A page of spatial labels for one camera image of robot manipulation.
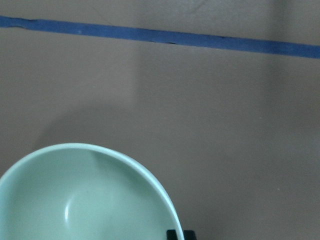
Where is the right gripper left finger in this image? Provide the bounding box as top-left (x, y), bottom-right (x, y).
top-left (166, 229), bottom-right (178, 240)

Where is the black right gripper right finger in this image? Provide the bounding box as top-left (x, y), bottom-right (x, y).
top-left (183, 230), bottom-right (197, 240)

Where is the light green bowl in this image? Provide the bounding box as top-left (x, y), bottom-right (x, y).
top-left (0, 143), bottom-right (184, 240)

